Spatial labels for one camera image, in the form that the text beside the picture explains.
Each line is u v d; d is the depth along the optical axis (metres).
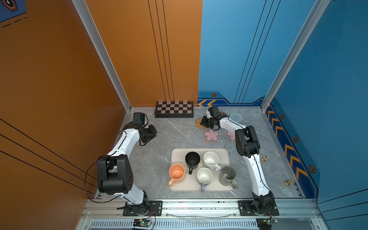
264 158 0.91
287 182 0.81
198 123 1.09
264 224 0.70
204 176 0.85
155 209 0.74
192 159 0.86
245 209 0.72
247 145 0.64
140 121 0.70
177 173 0.85
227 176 0.82
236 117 1.13
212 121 0.86
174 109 1.16
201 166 0.87
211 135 1.02
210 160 0.89
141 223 0.71
